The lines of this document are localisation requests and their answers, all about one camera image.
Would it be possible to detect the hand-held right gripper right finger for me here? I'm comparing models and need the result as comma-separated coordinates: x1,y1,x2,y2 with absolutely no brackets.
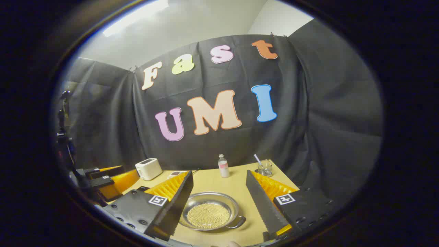
246,170,335,240

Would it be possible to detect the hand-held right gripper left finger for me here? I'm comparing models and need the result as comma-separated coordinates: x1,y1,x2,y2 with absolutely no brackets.
103,170,194,242

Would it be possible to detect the stainless steel pot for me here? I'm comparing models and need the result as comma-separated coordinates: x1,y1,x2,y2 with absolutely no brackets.
179,192,247,231

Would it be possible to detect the white toaster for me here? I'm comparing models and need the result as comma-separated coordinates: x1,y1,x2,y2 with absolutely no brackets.
135,158,163,181

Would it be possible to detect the pile of yellow soybeans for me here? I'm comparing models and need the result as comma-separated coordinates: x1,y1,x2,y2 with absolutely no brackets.
187,203,231,228

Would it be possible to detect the small clear glass cup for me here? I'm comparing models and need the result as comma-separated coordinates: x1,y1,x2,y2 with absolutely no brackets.
258,160,273,177

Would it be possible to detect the clear bottle with pink label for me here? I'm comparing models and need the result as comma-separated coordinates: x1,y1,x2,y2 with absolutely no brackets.
218,154,230,178

